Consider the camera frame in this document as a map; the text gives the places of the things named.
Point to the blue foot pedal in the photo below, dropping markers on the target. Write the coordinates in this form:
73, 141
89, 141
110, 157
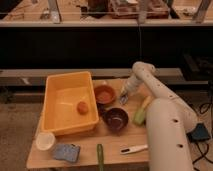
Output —
199, 134

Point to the green yellow corn toy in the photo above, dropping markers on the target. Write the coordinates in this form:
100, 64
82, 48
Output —
140, 114

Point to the orange ball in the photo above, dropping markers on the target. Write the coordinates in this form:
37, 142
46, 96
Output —
82, 107

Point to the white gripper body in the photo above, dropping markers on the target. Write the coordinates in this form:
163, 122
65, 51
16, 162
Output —
130, 85

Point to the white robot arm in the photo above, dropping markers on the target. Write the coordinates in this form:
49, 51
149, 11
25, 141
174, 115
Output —
168, 119

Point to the dark purple bowl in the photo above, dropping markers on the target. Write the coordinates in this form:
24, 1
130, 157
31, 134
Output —
116, 119

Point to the background wooden workbench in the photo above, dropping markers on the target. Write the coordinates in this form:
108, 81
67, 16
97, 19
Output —
105, 13

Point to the yellow plastic tub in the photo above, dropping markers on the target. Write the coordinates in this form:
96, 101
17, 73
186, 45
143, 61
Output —
62, 94

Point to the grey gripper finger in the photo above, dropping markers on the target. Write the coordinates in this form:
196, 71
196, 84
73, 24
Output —
122, 99
126, 99

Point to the green handled utensil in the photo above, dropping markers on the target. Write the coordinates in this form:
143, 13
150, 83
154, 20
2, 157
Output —
100, 157

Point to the orange ceramic bowl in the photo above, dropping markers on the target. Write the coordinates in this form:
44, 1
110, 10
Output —
104, 94

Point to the white cup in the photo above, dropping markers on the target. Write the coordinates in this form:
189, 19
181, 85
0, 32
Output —
45, 141

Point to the blue sponge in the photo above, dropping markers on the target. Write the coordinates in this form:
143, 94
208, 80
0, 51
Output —
66, 152

